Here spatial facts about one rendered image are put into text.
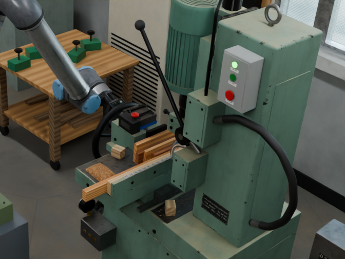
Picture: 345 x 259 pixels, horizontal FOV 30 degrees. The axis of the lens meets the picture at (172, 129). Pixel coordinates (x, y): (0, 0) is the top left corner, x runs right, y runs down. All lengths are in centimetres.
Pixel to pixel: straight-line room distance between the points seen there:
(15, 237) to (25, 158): 135
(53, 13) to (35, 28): 214
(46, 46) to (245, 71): 91
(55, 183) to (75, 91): 117
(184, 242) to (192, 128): 41
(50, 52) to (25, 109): 159
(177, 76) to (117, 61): 172
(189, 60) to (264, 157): 39
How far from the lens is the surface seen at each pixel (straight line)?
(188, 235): 216
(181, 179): 206
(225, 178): 205
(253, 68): 176
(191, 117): 194
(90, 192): 210
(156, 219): 222
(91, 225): 245
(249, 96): 180
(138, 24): 208
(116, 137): 241
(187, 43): 204
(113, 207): 216
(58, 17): 454
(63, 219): 344
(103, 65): 376
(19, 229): 258
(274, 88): 183
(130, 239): 240
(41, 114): 391
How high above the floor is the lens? 222
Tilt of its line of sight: 32 degrees down
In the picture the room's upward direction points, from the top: 6 degrees clockwise
